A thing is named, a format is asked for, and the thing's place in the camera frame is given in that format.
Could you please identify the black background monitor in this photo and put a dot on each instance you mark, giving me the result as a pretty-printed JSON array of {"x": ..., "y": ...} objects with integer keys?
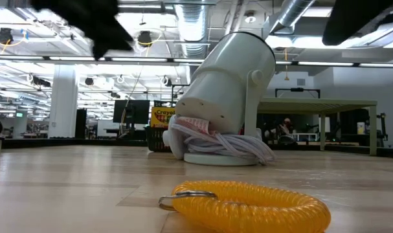
[{"x": 131, "y": 111}]

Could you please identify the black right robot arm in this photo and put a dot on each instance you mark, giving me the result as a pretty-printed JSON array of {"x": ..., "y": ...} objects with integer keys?
[{"x": 351, "y": 19}]

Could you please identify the black aluminium table frame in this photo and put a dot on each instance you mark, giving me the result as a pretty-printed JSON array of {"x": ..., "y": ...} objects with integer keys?
[{"x": 86, "y": 141}]

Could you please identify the yellow coil wristband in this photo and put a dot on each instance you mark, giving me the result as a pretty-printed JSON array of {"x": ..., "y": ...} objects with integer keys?
[{"x": 264, "y": 217}]

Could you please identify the silver smooth ventilation duct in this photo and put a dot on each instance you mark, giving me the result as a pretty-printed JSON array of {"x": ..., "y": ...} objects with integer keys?
[{"x": 293, "y": 13}]

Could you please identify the silver ribbed ventilation duct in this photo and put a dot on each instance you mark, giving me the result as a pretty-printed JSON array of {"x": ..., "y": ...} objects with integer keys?
[{"x": 193, "y": 26}]

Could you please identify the black background rig frame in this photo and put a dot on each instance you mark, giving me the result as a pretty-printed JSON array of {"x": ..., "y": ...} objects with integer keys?
[{"x": 296, "y": 89}]

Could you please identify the black hanging ceiling camera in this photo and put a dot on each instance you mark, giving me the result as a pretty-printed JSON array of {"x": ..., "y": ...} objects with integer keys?
[
  {"x": 4, "y": 36},
  {"x": 145, "y": 39}
]

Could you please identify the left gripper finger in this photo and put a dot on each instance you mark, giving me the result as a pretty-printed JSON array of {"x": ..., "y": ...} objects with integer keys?
[
  {"x": 101, "y": 47},
  {"x": 121, "y": 43}
]

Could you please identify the person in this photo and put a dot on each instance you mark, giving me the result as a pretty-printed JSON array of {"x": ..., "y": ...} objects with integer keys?
[{"x": 285, "y": 127}]

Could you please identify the white building pillar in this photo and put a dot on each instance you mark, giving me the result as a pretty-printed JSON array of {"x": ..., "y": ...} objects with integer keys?
[{"x": 62, "y": 103}]

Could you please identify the tall black cabinet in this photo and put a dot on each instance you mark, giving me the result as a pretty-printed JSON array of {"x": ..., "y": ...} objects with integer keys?
[{"x": 81, "y": 124}]

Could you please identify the black background robot arm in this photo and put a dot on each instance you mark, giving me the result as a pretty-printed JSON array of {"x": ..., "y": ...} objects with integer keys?
[{"x": 383, "y": 127}]

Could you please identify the white cylindrical cup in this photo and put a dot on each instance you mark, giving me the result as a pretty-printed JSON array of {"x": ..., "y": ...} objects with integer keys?
[{"x": 222, "y": 87}]

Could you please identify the yellow crayon box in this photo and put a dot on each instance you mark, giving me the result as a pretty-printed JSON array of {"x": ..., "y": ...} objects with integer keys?
[{"x": 162, "y": 118}]

